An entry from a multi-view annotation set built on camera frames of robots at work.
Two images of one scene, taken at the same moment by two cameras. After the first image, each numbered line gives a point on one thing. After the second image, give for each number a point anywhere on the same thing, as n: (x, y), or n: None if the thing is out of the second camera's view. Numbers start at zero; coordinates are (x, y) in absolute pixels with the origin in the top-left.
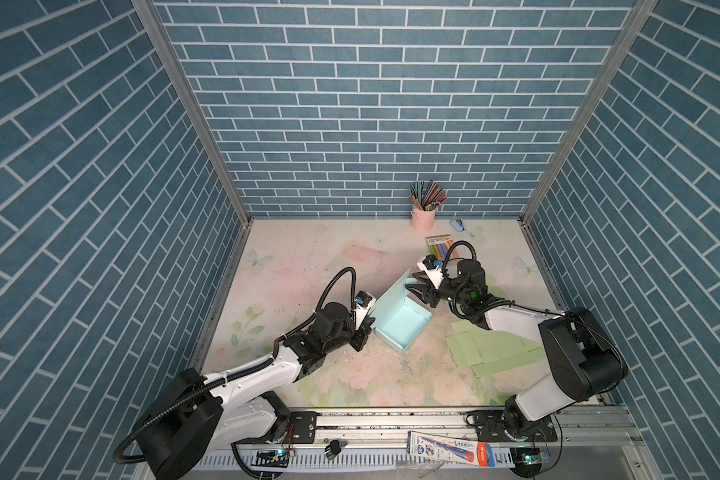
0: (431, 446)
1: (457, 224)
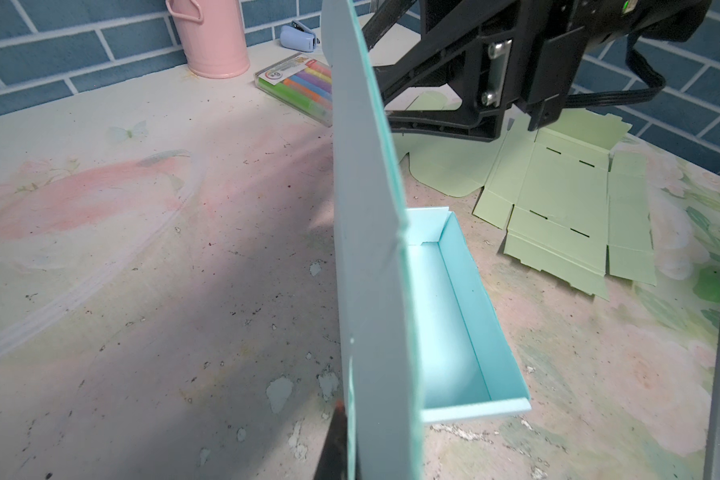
0: None
1: (298, 37)
